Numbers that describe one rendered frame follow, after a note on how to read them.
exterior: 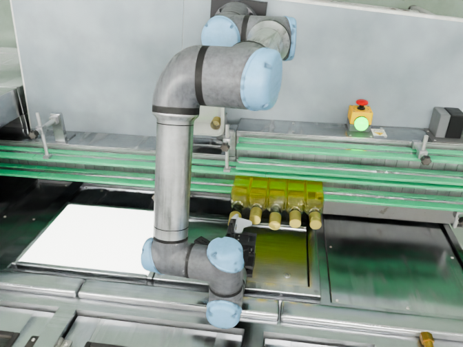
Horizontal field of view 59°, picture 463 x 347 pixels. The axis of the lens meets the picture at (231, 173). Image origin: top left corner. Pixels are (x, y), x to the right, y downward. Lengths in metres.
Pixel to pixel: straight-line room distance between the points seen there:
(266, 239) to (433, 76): 0.76
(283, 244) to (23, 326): 0.76
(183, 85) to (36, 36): 0.97
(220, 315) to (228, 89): 0.47
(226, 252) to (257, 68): 0.37
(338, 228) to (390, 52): 0.61
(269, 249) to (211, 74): 0.69
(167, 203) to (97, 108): 0.87
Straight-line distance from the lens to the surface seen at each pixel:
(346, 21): 1.42
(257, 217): 1.20
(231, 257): 0.84
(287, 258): 1.28
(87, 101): 1.66
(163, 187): 0.84
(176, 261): 0.88
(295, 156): 1.41
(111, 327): 1.17
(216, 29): 1.18
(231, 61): 0.77
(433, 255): 1.48
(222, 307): 0.90
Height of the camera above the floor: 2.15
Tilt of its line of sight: 60 degrees down
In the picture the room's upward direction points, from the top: 164 degrees counter-clockwise
